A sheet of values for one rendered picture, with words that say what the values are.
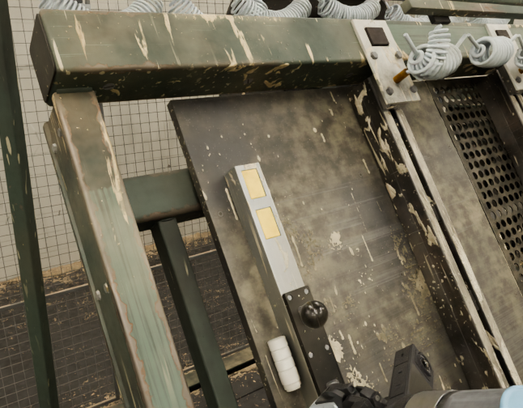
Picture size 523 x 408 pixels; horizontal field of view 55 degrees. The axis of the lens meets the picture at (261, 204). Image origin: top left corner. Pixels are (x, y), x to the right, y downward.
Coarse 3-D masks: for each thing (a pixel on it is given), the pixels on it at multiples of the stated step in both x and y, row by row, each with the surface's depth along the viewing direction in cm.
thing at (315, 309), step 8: (304, 304) 68; (312, 304) 67; (320, 304) 67; (304, 312) 67; (312, 312) 66; (320, 312) 66; (304, 320) 67; (312, 320) 66; (320, 320) 66; (312, 328) 67
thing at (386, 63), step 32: (384, 64) 100; (416, 64) 94; (352, 96) 107; (384, 96) 97; (416, 96) 102; (384, 128) 101; (384, 160) 103; (416, 160) 101; (416, 192) 98; (416, 224) 99; (448, 224) 99; (416, 256) 101; (448, 256) 96; (448, 288) 96; (480, 288) 97; (448, 320) 98; (480, 320) 94; (480, 352) 93; (480, 384) 94; (512, 384) 93
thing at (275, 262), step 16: (224, 176) 85; (240, 176) 82; (240, 192) 82; (240, 208) 83; (256, 208) 81; (272, 208) 83; (256, 224) 80; (256, 240) 81; (272, 240) 81; (256, 256) 82; (272, 256) 80; (288, 256) 81; (272, 272) 79; (288, 272) 80; (272, 288) 80; (288, 288) 79; (272, 304) 81; (288, 320) 78; (288, 336) 78; (304, 368) 77; (304, 384) 77; (304, 400) 78
